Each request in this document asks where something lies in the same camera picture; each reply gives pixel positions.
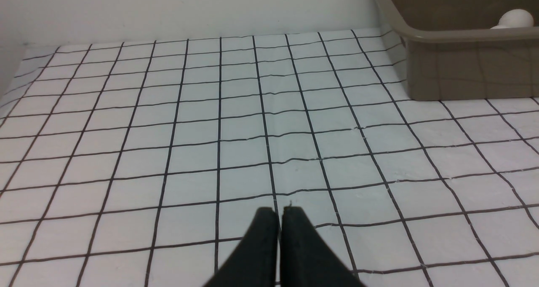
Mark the white black grid tablecloth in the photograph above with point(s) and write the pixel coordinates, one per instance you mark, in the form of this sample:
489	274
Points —
141	164

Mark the white ping-pong ball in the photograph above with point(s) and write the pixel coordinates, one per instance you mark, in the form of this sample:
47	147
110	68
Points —
515	18

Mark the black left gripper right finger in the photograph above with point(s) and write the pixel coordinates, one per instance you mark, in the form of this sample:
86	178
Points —
305	259

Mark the olive green plastic bin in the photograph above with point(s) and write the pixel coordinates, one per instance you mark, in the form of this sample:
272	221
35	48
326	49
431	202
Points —
446	49

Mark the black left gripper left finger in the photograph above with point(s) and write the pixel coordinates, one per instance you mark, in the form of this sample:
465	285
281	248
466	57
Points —
253	263

